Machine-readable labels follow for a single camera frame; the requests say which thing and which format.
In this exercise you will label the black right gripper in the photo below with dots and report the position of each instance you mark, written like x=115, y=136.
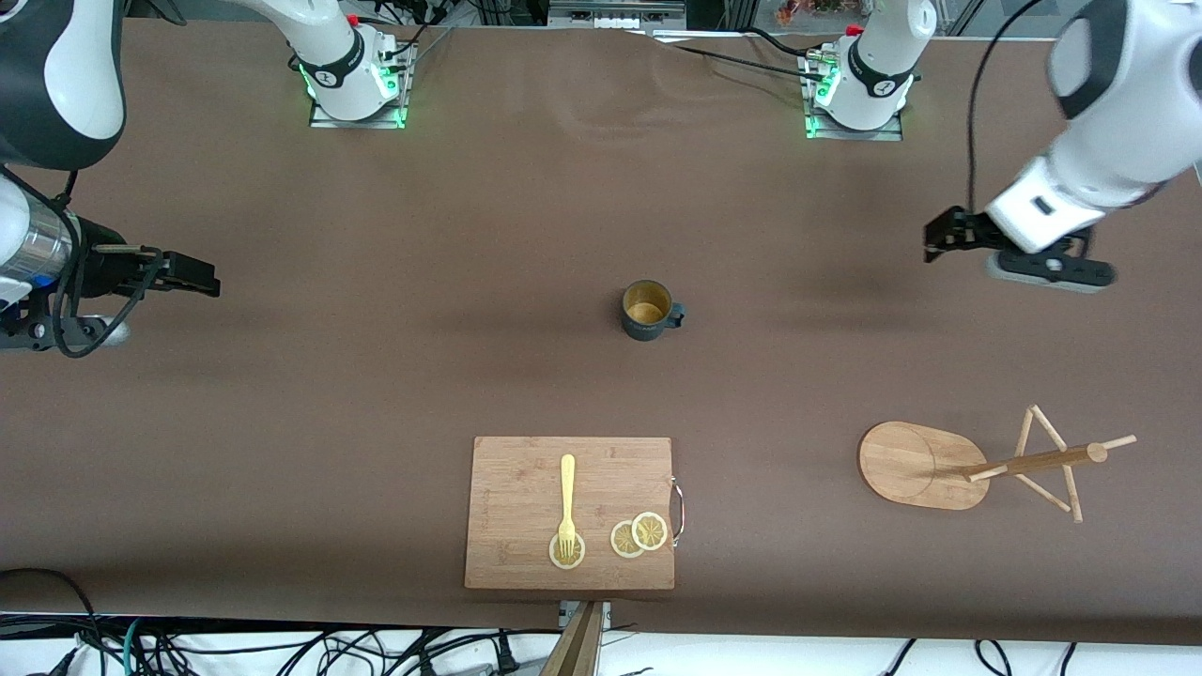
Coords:
x=101, y=269

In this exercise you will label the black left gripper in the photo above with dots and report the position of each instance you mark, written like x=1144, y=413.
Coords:
x=967, y=228

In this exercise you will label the teal cup with yellow inside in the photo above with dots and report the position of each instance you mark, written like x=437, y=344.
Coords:
x=646, y=312

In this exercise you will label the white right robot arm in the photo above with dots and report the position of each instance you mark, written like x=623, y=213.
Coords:
x=84, y=84

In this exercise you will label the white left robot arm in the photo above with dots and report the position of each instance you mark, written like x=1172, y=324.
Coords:
x=1127, y=103

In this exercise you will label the wooden cup rack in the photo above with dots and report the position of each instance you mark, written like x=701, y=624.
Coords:
x=916, y=465

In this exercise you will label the brown table cover cloth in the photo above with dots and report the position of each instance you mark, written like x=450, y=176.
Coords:
x=601, y=188

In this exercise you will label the white power strip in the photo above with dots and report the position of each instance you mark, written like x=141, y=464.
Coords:
x=615, y=17

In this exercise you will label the wooden cutting board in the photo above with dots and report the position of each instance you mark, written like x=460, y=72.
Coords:
x=526, y=507

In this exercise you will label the lemon slice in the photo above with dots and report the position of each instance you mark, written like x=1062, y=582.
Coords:
x=650, y=530
x=622, y=540
x=556, y=556

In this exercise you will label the yellow plastic fork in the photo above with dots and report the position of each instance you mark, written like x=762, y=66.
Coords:
x=567, y=498

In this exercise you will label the black plug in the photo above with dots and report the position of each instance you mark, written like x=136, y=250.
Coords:
x=505, y=652

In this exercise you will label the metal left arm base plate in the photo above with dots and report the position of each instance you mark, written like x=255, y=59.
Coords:
x=887, y=134

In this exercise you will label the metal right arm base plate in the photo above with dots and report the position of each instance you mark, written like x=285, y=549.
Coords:
x=324, y=119

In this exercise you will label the metal bracket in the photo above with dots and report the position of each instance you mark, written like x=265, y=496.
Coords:
x=566, y=610

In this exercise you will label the wooden post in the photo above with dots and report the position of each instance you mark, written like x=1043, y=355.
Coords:
x=575, y=648

